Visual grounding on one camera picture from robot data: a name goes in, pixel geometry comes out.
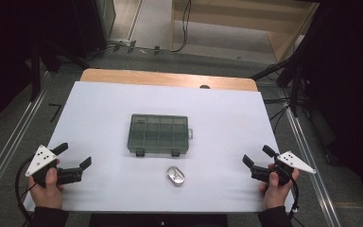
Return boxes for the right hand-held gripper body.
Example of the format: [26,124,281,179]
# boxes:
[250,150,317,187]

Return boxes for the person's right hand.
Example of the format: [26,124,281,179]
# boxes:
[258,168,301,211]

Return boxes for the wooden table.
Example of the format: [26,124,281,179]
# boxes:
[79,68,259,93]

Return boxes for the black curtain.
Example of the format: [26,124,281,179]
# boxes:
[296,0,363,218]

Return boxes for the grey transparent compartment box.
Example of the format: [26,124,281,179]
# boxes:
[127,113,194,158]

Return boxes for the power strip with plugs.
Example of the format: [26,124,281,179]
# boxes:
[107,39,171,55]

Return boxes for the black hanging cable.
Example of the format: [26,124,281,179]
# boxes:
[170,0,192,53]

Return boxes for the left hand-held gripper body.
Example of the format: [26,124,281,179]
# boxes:
[25,145,83,189]

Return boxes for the metal floor rail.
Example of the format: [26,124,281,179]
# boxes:
[278,88,343,227]
[0,72,51,213]

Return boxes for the white board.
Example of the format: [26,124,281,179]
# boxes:
[23,80,297,214]

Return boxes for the light wooden shelf unit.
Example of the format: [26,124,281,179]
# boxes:
[169,0,320,62]

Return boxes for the dark cabinet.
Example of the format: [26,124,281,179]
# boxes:
[72,0,117,60]

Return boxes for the black floor cables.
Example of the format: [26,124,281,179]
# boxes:
[263,96,306,134]

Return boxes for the small silver metal tin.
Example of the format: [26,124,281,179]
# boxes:
[165,166,186,187]

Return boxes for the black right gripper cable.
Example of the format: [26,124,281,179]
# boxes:
[287,178,301,221]

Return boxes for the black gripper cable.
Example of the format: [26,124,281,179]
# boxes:
[14,155,37,223]
[287,178,301,221]

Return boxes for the person's left hand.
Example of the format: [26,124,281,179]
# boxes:
[27,168,65,210]

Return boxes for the person's dark torso clothing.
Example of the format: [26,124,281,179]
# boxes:
[89,214,230,227]

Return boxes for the black metal stand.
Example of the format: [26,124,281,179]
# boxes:
[27,37,93,102]

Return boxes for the black tripod stand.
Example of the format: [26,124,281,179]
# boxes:
[250,31,318,117]

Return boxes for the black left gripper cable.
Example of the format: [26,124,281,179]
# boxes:
[14,155,37,223]

